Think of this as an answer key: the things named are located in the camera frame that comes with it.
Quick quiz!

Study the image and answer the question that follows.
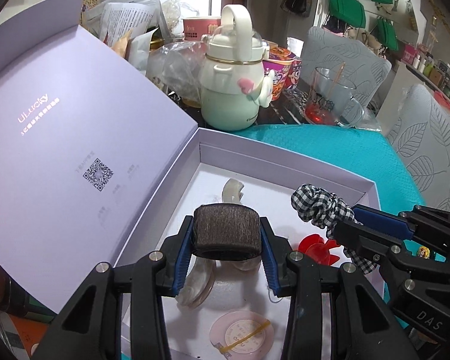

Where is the red hair clip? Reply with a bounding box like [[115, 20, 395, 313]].
[[298, 234, 340, 266]]

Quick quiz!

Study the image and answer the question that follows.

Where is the grey leaf chair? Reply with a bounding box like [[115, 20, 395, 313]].
[[300, 27, 392, 107], [386, 85, 450, 211]]

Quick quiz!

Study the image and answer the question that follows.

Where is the teal bubble mailer mat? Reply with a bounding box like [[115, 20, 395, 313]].
[[231, 123, 447, 304]]

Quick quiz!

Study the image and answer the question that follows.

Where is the lavender gift box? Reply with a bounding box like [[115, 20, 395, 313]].
[[0, 0, 389, 360]]

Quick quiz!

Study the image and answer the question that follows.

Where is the black white gingham scrunchie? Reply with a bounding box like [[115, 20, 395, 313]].
[[290, 183, 379, 275]]

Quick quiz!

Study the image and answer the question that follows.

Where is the beige hair claw clip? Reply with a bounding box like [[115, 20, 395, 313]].
[[222, 179, 244, 205]]

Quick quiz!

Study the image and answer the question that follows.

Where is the purple instant noodle cup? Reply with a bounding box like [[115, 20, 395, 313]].
[[263, 46, 297, 101]]

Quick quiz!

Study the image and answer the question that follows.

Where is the pink white cup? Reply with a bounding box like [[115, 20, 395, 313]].
[[183, 16, 221, 41]]

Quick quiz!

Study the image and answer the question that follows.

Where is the green tote bag lower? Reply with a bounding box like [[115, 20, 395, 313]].
[[376, 17, 399, 51]]

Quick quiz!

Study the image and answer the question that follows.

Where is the brown hair roller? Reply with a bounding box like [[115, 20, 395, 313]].
[[192, 203, 261, 262]]

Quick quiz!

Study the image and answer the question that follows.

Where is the green tote bag left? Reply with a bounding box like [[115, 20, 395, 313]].
[[328, 0, 366, 29]]

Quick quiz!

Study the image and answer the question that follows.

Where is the white green kettle bottle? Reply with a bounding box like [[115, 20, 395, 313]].
[[199, 4, 274, 132]]

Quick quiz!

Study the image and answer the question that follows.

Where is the paper document bag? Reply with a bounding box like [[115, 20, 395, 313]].
[[82, 0, 171, 73]]

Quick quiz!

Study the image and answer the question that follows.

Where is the near grey leaf chair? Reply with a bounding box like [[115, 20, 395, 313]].
[[386, 85, 450, 211]]

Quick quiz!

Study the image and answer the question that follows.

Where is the far grey leaf chair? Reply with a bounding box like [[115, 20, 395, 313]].
[[300, 27, 392, 107]]

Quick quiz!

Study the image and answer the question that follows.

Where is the glass mug red drink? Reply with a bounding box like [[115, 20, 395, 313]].
[[303, 67, 365, 128]]

